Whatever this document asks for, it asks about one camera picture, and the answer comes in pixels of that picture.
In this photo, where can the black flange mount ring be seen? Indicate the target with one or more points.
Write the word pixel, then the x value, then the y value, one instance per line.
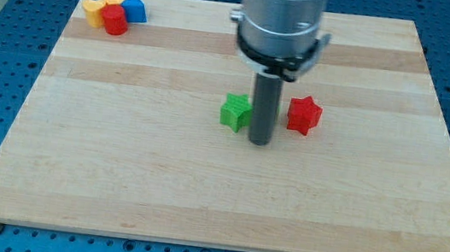
pixel 288 69

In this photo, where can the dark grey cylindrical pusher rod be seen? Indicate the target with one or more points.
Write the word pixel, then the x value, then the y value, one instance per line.
pixel 266 97

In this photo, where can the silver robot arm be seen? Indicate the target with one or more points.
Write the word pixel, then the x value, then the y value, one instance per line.
pixel 279 40

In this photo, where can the green star block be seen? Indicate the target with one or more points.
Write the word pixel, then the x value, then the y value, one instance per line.
pixel 236 112

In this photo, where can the red star block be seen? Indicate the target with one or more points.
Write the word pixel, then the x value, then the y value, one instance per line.
pixel 303 114

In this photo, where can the wooden board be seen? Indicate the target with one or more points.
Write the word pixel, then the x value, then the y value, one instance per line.
pixel 120 136

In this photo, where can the blue triangular block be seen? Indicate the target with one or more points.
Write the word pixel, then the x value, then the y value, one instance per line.
pixel 135 11

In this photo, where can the red cylinder block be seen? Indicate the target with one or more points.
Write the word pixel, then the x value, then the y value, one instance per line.
pixel 114 19

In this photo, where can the yellow heart block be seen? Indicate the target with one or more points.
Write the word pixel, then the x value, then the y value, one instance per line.
pixel 93 12

